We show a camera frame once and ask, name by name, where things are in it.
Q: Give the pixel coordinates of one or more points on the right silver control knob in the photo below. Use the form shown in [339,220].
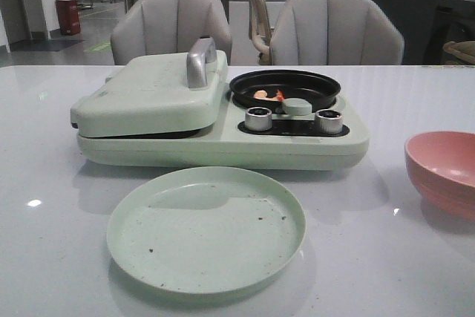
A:
[328,121]

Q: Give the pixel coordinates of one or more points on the grey upholstered chair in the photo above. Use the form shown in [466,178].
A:
[335,32]
[169,26]

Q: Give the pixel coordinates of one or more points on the breakfast maker hinged lid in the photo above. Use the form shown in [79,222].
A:
[157,94]

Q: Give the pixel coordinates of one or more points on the beige plastic chair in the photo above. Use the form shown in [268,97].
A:
[260,32]

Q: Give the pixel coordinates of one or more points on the mint green breakfast maker base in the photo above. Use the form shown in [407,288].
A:
[292,143]

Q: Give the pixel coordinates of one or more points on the mint green round plate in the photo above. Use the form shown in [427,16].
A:
[206,231]

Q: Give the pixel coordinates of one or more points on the pink plastic bowl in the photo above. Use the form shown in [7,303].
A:
[440,165]

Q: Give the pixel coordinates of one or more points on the left silver control knob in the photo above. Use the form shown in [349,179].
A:
[258,119]

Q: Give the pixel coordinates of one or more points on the left grey upholstered chair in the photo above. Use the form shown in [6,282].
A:
[169,26]

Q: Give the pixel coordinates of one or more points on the right grey upholstered chair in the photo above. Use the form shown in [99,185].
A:
[335,32]

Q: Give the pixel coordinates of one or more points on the round black frying pan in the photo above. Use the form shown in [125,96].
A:
[317,89]

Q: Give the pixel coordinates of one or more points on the red trash bin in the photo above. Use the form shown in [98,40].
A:
[68,16]

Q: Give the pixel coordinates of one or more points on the silver control knob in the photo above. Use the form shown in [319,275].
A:
[258,119]
[328,121]

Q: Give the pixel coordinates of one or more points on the cooked shrimp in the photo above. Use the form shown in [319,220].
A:
[280,96]
[262,94]

